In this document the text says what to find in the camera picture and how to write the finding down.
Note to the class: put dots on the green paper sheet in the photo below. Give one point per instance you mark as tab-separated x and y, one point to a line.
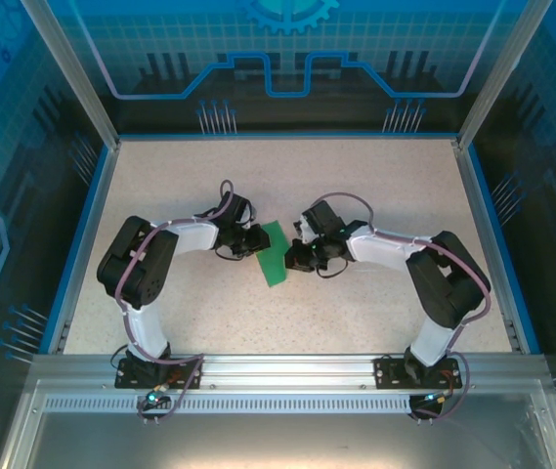
273	268

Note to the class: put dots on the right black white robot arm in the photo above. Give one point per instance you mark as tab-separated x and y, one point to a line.
448	278

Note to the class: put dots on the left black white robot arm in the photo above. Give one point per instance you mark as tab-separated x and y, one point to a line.
136	264

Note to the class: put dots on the grey metal shelf panel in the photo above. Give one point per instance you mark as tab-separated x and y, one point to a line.
277	439

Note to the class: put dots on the left circuit board green light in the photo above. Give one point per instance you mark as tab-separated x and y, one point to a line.
154	398

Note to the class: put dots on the circuit board green light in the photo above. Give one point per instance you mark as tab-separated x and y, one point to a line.
154	398
435	398

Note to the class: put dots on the right circuit board green light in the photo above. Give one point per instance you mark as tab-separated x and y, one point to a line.
435	398

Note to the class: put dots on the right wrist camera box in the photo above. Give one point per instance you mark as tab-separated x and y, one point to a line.
301	232

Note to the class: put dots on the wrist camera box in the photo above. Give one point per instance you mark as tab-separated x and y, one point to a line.
301	232
251	215

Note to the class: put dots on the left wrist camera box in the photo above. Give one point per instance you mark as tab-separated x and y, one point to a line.
251	215

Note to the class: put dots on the aluminium mounting rail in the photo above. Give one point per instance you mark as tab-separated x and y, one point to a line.
287	371

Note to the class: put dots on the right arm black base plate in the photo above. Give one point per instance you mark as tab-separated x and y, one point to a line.
392	373

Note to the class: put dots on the left aluminium side rail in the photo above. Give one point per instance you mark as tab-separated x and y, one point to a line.
91	234

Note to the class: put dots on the aluminium side rail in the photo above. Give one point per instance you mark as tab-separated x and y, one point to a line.
480	210
91	234

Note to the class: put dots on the right aluminium side rail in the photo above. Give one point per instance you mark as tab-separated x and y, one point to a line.
480	210

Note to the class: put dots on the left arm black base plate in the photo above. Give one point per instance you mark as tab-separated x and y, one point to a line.
133	378

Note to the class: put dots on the left aluminium frame post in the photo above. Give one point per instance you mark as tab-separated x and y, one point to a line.
76	73

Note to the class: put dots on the aluminium frame post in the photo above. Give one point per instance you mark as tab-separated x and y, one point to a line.
500	73
76	73

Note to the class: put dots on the right aluminium frame post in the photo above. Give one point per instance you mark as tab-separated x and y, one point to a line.
500	73

